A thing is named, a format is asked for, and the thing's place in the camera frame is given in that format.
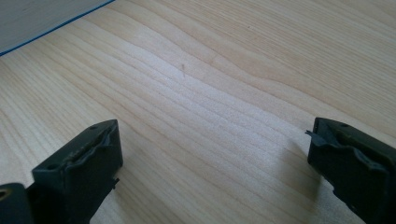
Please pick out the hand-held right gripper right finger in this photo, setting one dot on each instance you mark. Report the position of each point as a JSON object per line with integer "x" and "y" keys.
{"x": 358, "y": 168}

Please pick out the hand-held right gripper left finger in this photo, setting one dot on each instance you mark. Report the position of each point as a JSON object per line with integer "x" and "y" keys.
{"x": 81, "y": 168}

